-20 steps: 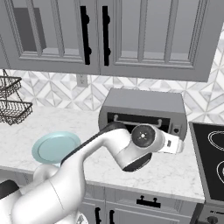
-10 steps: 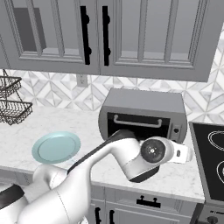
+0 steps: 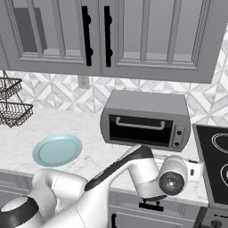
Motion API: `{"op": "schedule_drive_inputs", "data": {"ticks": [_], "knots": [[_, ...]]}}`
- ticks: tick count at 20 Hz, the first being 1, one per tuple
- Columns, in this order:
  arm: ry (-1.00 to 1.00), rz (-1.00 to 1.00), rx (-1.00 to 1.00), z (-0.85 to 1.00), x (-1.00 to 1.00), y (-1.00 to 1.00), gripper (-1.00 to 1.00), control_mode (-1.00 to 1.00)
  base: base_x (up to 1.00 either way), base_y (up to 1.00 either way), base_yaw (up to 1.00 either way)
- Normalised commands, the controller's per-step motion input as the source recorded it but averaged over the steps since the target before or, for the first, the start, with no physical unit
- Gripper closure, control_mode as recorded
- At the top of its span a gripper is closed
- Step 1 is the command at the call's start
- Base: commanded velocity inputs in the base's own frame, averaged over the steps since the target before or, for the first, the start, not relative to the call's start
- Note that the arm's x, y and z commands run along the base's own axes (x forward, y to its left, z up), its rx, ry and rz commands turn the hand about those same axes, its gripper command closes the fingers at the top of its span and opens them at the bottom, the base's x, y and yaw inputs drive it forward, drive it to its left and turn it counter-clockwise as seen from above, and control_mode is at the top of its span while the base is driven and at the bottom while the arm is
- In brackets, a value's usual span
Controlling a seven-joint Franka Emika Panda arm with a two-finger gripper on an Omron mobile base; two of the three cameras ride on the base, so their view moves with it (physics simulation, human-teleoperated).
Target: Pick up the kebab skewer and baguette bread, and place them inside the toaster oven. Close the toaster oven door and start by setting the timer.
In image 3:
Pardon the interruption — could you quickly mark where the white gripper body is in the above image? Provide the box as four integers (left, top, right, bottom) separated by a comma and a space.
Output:
194, 160, 207, 183

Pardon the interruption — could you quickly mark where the grey oven front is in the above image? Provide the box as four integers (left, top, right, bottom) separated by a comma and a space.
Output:
192, 205, 228, 228

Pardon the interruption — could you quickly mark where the dark oven knob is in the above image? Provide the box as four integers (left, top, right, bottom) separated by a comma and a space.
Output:
211, 218, 224, 228

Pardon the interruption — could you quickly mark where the black glass toaster oven door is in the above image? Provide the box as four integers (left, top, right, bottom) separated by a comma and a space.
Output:
108, 114, 175, 149

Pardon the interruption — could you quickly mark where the grey base cupboard door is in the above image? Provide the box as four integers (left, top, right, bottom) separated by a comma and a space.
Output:
109, 205, 198, 228

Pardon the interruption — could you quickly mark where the grey toaster oven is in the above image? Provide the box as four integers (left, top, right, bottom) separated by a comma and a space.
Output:
100, 89, 191, 153

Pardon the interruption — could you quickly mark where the black hob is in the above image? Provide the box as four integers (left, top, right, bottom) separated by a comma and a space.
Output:
191, 123, 228, 208

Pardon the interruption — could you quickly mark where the grey drawer front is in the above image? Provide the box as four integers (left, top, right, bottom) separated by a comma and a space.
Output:
108, 189, 203, 216

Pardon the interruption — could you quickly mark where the light blue plate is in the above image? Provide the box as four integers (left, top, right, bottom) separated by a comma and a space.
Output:
31, 133, 84, 167

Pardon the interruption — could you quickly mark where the grey base cupboard run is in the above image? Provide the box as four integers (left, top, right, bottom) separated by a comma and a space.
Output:
0, 169, 36, 208

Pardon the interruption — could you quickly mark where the black drawer handle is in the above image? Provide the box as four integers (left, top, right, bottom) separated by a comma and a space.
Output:
138, 199, 165, 213

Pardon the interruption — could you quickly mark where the grey toaster oven door handle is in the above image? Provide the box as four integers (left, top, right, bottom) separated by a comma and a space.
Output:
115, 116, 166, 132

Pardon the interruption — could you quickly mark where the black base cupboard handle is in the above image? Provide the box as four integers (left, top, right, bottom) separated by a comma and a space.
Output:
110, 213, 118, 228

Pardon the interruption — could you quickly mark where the grey wall cupboard door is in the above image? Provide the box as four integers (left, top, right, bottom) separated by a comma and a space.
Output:
0, 0, 103, 77
101, 0, 228, 85

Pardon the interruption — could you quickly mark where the grey wall socket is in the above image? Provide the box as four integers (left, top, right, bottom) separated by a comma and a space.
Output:
77, 75, 91, 90

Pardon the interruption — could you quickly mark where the black cupboard door handle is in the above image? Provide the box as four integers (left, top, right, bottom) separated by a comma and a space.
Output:
103, 5, 113, 68
81, 5, 94, 67

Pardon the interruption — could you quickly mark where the dark wire basket stand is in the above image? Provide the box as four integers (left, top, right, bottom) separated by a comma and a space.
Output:
0, 70, 34, 128

